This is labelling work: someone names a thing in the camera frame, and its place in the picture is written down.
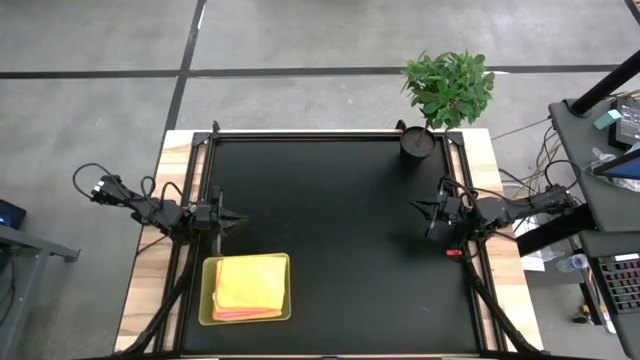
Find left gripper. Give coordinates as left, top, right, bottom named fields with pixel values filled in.
left=192, top=186, right=249, bottom=257

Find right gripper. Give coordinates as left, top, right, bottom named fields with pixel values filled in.
left=408, top=176, right=465, bottom=240

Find orange microfiber towel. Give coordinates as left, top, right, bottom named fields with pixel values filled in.
left=214, top=255, right=290, bottom=312

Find green plastic bin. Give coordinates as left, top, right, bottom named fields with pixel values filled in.
left=198, top=252, right=293, bottom=327

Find pink microfiber towel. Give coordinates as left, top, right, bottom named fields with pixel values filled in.
left=214, top=310, right=282, bottom=319

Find black plant pot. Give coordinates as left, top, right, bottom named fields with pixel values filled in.
left=399, top=125, right=438, bottom=162

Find white paper sheets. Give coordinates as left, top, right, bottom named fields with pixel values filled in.
left=512, top=219, right=547, bottom=273

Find green leafy plant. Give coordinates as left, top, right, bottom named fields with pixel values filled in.
left=398, top=48, right=496, bottom=132

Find black desk support beam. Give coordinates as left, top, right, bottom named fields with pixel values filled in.
left=514, top=202, right=599, bottom=258

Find clear plastic bottle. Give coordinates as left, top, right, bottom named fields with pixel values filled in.
left=556, top=253, right=590, bottom=273

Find grey side desk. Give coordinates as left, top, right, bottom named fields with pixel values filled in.
left=548, top=97, right=640, bottom=360

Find grey low desk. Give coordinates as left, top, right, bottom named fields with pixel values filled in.
left=0, top=223, right=81, bottom=360

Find small teal box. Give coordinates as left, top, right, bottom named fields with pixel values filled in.
left=593, top=108, right=623, bottom=131

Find tablet with blue screen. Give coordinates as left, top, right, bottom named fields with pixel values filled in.
left=593, top=148, right=640, bottom=181

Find black keyboard blue keys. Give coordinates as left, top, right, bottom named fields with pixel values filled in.
left=597, top=253, right=640, bottom=315

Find black round pole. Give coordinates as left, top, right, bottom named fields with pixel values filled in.
left=569, top=49, right=640, bottom=117

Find black electronic box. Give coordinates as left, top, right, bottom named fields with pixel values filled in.
left=608, top=97, right=640, bottom=151

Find black device blue light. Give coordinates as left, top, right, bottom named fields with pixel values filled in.
left=0, top=198, right=28, bottom=231

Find black aluminium table frame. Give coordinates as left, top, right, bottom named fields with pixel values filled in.
left=115, top=119, right=546, bottom=360

